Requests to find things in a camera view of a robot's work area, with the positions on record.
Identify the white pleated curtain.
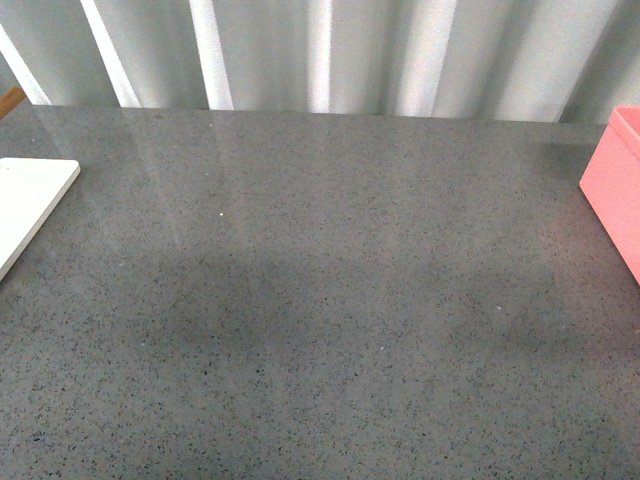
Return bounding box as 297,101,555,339
1,0,639,123

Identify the white rectangular tray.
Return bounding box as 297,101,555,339
1,157,81,279

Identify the pink plastic bin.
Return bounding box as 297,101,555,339
579,105,640,278

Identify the brown wooden chair piece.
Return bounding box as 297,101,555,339
0,86,26,119

